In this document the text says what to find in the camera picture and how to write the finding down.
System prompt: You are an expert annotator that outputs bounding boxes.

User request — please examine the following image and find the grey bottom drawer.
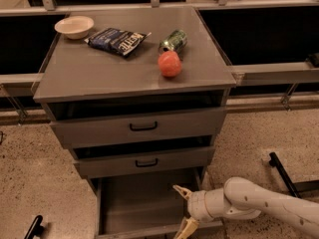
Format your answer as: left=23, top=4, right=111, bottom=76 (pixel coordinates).
left=94, top=167, right=224, bottom=239

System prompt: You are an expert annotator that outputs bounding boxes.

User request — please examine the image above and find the grey drawer cabinet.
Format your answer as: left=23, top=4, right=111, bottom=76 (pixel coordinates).
left=32, top=6, right=237, bottom=239

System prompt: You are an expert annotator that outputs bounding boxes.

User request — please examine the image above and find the grey top drawer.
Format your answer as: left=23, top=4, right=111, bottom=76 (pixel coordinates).
left=51, top=108, right=225, bottom=148

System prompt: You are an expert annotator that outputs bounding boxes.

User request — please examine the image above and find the green soda can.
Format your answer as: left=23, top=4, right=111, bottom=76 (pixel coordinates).
left=159, top=30, right=187, bottom=54

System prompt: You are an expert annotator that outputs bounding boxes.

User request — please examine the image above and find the white bowl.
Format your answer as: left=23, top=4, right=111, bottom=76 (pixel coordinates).
left=55, top=16, right=94, bottom=40

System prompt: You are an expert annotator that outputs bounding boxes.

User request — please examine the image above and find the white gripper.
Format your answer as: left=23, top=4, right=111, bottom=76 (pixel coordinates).
left=172, top=184, right=229, bottom=239

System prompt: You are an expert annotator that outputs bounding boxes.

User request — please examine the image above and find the grey drawer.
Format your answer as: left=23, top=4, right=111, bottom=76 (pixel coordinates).
left=74, top=146, right=214, bottom=178
left=51, top=108, right=225, bottom=148
left=94, top=167, right=224, bottom=239

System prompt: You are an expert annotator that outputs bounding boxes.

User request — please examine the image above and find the blue chip bag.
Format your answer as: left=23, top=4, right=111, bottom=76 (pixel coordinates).
left=85, top=28, right=150, bottom=57

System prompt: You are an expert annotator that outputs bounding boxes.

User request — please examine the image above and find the red apple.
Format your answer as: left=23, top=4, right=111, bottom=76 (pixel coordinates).
left=158, top=51, right=181, bottom=78

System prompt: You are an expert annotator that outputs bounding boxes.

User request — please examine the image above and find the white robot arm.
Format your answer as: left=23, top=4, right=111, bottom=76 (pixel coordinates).
left=173, top=177, right=319, bottom=239

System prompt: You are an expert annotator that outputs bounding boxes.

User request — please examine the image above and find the black right base leg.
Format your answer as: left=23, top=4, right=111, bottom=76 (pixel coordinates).
left=268, top=152, right=319, bottom=198

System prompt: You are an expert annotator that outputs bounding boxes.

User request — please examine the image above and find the black base leg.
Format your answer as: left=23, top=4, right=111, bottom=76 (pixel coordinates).
left=268, top=152, right=319, bottom=198
left=24, top=215, right=45, bottom=239

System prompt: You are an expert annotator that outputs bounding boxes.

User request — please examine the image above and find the grey middle drawer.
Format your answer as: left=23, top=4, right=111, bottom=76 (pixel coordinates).
left=74, top=146, right=214, bottom=178

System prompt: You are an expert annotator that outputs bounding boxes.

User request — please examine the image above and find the grey metal railing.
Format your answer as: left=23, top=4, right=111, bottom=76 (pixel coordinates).
left=0, top=0, right=319, bottom=124

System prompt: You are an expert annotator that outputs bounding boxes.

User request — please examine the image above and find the black left base leg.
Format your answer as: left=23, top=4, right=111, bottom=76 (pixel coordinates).
left=24, top=215, right=45, bottom=239

